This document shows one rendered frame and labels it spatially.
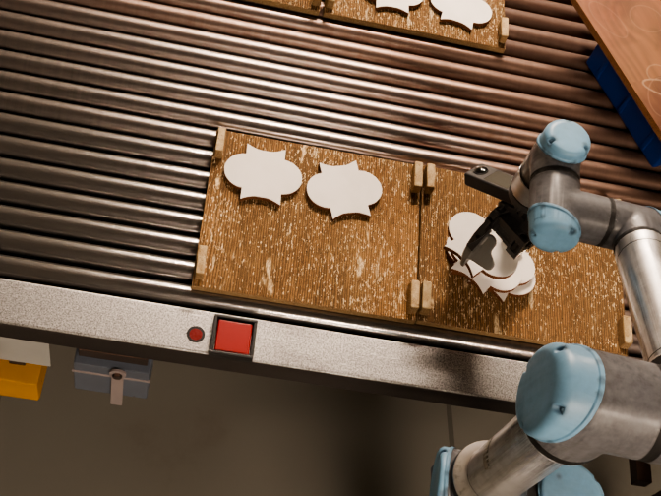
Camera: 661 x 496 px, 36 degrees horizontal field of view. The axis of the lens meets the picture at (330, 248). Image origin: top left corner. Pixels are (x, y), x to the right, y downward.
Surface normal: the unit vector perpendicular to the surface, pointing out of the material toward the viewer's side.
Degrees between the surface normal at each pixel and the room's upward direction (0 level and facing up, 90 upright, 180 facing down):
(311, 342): 0
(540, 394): 82
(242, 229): 0
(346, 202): 0
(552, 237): 89
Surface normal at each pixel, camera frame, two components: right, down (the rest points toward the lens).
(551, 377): -0.94, -0.28
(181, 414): 0.20, -0.50
